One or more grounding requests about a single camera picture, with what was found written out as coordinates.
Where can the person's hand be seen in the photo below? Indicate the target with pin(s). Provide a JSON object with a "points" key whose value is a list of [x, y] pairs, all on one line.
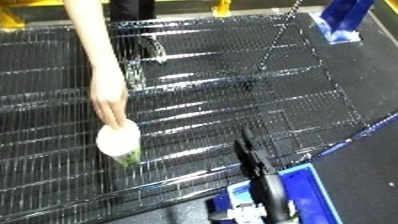
{"points": [[108, 93]]}

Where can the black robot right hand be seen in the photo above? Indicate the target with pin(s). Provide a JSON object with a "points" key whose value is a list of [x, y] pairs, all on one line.
{"points": [[254, 156]]}

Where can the white paper cup green band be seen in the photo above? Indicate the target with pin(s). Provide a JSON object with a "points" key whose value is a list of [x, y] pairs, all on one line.
{"points": [[117, 141]]}

